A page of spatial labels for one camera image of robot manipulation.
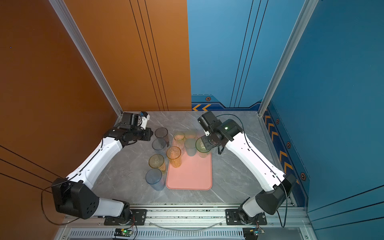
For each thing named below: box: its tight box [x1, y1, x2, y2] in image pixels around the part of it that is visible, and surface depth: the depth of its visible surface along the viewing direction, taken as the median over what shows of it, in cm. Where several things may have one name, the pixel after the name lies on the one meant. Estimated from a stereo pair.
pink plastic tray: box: [166, 153, 213, 191], surface depth 92 cm
